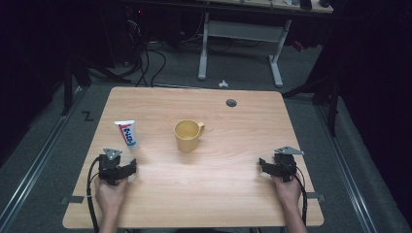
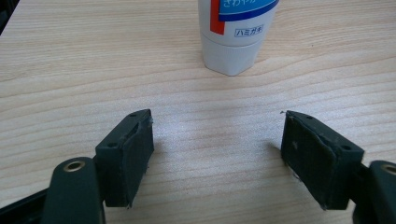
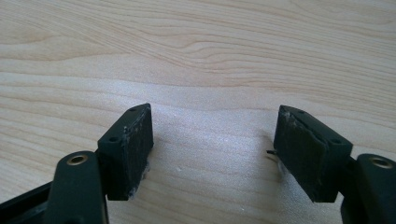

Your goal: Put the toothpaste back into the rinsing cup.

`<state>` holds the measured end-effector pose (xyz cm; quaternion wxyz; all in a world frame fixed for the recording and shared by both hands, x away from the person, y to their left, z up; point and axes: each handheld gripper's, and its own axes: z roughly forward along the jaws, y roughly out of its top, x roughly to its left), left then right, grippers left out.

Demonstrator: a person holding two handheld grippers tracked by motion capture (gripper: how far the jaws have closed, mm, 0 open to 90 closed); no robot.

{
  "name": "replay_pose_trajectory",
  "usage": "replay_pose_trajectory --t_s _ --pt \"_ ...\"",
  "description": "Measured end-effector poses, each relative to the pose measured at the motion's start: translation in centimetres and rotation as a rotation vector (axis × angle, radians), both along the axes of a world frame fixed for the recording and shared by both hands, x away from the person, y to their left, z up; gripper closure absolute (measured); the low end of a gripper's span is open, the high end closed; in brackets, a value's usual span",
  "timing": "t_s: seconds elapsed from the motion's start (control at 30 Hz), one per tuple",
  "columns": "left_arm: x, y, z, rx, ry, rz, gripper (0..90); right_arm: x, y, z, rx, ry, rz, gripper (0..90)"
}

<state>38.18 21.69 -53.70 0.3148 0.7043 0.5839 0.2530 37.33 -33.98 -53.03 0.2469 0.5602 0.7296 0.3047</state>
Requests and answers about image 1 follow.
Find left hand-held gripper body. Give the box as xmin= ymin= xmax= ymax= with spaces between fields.
xmin=97 ymin=148 xmax=123 ymax=186

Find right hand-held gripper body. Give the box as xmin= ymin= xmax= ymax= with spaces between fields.
xmin=273 ymin=146 xmax=305 ymax=183

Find white toothpaste tube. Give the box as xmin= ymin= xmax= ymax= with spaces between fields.
xmin=114 ymin=119 xmax=141 ymax=150

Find yellow cup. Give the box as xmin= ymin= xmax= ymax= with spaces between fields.
xmin=173 ymin=119 xmax=206 ymax=153

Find person's right hand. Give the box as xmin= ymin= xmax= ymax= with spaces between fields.
xmin=271 ymin=174 xmax=302 ymax=211

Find person's left hand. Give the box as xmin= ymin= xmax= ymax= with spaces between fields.
xmin=94 ymin=176 xmax=129 ymax=212

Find grey tape strip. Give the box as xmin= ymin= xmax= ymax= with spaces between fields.
xmin=60 ymin=195 xmax=86 ymax=206
xmin=305 ymin=191 xmax=326 ymax=203

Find black metal stand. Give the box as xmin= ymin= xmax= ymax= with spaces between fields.
xmin=281 ymin=72 xmax=342 ymax=138
xmin=60 ymin=52 xmax=132 ymax=117

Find white-framed desk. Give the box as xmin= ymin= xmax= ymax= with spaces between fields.
xmin=196 ymin=0 xmax=334 ymax=88

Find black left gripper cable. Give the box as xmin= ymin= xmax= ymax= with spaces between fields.
xmin=86 ymin=156 xmax=102 ymax=233

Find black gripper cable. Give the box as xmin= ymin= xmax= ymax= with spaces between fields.
xmin=291 ymin=161 xmax=308 ymax=226
xmin=86 ymin=156 xmax=102 ymax=233

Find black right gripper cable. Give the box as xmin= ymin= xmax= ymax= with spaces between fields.
xmin=291 ymin=161 xmax=308 ymax=226

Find metal floor rail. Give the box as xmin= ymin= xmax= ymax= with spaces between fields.
xmin=314 ymin=105 xmax=379 ymax=233
xmin=0 ymin=86 xmax=86 ymax=229

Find black floor cables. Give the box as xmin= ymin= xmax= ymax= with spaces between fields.
xmin=134 ymin=40 xmax=168 ymax=87

